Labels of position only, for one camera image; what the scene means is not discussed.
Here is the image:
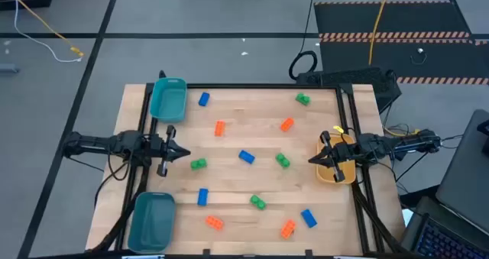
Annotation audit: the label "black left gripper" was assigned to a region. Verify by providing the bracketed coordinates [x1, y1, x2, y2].
[150, 125, 191, 178]

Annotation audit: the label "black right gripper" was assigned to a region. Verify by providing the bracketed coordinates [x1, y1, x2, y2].
[308, 130, 360, 184]

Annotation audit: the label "green toy building block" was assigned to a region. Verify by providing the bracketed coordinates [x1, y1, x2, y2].
[275, 152, 291, 169]
[189, 157, 208, 171]
[249, 194, 267, 211]
[295, 92, 312, 107]

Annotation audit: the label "yellow plastic bin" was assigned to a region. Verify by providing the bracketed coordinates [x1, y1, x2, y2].
[316, 132, 357, 185]

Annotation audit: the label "light teal plastic bin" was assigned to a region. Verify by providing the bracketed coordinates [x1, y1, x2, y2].
[149, 77, 189, 124]

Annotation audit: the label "dark teal plastic bin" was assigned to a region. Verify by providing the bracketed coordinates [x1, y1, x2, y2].
[127, 191, 177, 254]

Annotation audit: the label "grey closed laptop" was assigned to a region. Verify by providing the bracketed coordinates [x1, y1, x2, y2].
[435, 108, 489, 233]

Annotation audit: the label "laptop with backlit keyboard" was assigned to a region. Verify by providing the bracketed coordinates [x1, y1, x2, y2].
[400, 196, 489, 259]

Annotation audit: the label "black hazard-striped floor mat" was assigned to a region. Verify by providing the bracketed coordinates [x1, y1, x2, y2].
[313, 0, 489, 86]

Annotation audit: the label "black arm loop cable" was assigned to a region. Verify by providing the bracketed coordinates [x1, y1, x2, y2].
[107, 151, 134, 183]

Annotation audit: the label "black arm base cable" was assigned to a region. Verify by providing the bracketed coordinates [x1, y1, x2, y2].
[93, 161, 129, 211]

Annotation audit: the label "black aluminium table frame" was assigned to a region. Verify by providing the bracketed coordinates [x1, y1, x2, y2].
[86, 82, 413, 259]

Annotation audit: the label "yellow cable connector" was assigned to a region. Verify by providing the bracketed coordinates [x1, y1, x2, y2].
[384, 127, 421, 137]

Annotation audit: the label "black coiled hanging cable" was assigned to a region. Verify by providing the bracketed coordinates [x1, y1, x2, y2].
[288, 0, 319, 81]

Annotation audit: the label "yellow floor cable with plug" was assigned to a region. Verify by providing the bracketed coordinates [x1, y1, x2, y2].
[0, 0, 85, 58]

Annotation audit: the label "small cable with white plug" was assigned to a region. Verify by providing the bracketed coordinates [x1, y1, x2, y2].
[410, 47, 428, 66]

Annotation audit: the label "long yellow hanging cable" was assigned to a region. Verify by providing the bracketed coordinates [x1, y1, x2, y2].
[368, 0, 393, 66]

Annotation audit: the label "white floor cable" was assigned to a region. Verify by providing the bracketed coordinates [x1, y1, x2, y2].
[9, 0, 83, 63]

